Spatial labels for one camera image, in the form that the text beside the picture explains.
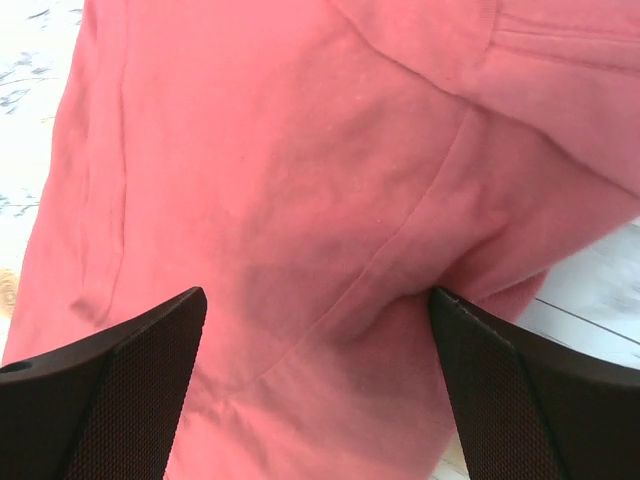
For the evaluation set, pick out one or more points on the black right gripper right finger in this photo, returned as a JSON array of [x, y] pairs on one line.
[[526, 407]]

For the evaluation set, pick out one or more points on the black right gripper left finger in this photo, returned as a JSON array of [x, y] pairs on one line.
[[104, 407]]

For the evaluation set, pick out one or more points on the dusty rose t-shirt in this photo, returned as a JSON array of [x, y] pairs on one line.
[[300, 175]]

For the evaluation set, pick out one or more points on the floral patterned table mat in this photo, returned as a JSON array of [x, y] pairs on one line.
[[30, 100]]

